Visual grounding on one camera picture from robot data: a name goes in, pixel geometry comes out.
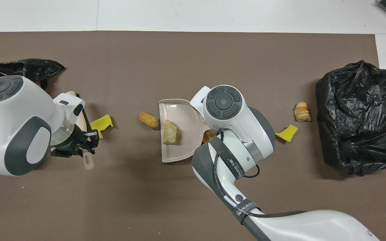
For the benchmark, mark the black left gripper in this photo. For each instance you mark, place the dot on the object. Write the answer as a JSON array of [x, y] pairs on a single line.
[[69, 147]]

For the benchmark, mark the beige hand brush black bristles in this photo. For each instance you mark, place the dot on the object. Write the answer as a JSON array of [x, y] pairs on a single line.
[[89, 160]]

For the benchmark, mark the yellow sponge piece green backing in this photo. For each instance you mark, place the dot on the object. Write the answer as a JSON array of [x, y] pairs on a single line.
[[101, 123]]

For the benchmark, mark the brown corn cob bread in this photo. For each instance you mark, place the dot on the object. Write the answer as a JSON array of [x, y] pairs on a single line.
[[148, 119]]

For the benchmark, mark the pale bread chunk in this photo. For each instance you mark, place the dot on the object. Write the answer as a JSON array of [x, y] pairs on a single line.
[[171, 132]]

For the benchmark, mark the beige plastic dustpan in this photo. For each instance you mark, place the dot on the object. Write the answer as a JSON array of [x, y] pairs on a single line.
[[179, 152]]

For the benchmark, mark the striped croissant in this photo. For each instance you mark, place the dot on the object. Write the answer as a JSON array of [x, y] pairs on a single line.
[[302, 112], [209, 135]]

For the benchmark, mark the yellow sponge wedge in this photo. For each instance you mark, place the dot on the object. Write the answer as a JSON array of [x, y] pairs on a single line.
[[287, 133]]

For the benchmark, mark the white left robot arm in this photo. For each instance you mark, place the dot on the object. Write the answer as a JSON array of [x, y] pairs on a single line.
[[18, 117]]

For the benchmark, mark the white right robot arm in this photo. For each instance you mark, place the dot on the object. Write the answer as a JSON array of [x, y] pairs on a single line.
[[246, 134]]

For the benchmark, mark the black trash bag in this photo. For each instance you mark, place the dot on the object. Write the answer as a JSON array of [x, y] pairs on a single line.
[[28, 68], [347, 110]]

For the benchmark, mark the brown paper table mat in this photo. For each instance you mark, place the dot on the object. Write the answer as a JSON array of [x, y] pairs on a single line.
[[213, 50]]

